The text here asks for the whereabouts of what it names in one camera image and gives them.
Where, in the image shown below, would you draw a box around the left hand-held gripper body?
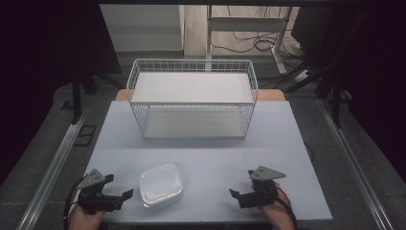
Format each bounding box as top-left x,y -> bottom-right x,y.
77,168 -> 125,215

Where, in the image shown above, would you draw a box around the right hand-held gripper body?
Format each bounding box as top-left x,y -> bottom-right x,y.
237,165 -> 287,210

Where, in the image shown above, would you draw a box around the clear plastic lidded container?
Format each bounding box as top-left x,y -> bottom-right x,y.
138,163 -> 184,208

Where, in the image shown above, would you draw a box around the white wire shelf rack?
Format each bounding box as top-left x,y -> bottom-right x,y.
125,57 -> 259,140

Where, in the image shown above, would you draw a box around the person's left hand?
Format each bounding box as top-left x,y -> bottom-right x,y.
68,204 -> 107,230

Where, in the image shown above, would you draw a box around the person's right hand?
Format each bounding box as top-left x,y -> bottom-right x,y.
258,181 -> 295,230

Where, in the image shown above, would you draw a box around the black metal stand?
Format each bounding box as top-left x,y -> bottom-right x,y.
71,75 -> 83,127

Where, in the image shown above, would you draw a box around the white power strip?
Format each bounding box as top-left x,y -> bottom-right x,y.
292,69 -> 312,83

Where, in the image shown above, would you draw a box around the dark curtain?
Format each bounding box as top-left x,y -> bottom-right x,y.
0,0 -> 123,186
314,0 -> 406,185

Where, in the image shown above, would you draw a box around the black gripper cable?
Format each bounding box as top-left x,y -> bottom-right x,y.
62,174 -> 88,230
275,186 -> 299,230

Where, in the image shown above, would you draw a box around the black floor socket frame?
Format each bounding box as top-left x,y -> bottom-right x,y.
73,124 -> 98,148

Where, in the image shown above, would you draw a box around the aluminium rail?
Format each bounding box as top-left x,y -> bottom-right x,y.
316,97 -> 395,230
15,104 -> 91,230

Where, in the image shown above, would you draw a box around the black floor cables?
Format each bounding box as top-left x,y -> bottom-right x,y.
211,5 -> 312,90

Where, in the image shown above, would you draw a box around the white metal desk frame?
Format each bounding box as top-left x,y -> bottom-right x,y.
205,4 -> 294,76

